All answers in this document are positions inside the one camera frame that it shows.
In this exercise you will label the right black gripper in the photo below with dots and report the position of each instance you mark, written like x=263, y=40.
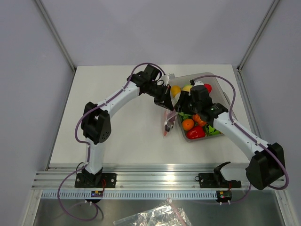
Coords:
x=184, y=97

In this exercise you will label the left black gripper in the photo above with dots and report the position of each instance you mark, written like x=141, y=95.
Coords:
x=164, y=99

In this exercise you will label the clear dotted zip bag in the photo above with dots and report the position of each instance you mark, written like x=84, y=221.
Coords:
x=175, y=121

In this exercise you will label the toy carrot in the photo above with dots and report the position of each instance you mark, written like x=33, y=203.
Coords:
x=165, y=124

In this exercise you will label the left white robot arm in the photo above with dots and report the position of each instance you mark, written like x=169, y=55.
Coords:
x=96, y=120

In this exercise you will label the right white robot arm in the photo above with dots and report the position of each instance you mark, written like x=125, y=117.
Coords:
x=266, y=161

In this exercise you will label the grey plastic food tray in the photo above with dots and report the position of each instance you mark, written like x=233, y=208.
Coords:
x=217, y=95

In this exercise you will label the toy napa cabbage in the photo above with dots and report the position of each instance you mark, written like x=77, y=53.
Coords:
x=184, y=116

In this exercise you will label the toy orange fruit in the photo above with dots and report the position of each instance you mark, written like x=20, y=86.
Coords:
x=175, y=90

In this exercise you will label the toy mango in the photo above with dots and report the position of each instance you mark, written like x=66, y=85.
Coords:
x=188, y=124

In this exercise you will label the toy yellow pear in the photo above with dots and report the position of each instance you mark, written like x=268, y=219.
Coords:
x=187, y=88

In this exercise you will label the toy red bell pepper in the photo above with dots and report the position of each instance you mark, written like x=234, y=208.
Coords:
x=195, y=133

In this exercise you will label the toy red apple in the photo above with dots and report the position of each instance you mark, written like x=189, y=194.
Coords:
x=208, y=87

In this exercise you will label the spare clear plastic bags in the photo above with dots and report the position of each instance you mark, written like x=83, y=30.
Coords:
x=165, y=214

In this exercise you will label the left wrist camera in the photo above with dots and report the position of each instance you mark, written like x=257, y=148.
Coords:
x=168, y=77

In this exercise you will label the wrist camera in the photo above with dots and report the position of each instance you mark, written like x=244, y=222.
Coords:
x=196, y=83
x=168, y=77

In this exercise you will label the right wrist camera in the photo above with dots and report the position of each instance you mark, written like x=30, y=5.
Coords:
x=196, y=83

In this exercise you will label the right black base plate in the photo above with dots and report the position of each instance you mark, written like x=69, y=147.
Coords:
x=212, y=180

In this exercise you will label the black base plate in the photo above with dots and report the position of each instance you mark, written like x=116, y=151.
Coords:
x=212, y=180
x=106, y=180

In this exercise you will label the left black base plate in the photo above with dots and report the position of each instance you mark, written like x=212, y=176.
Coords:
x=106, y=180

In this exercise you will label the aluminium mounting rail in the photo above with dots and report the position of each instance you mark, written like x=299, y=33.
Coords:
x=132, y=176

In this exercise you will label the white slotted cable duct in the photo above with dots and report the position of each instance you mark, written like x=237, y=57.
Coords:
x=137, y=195

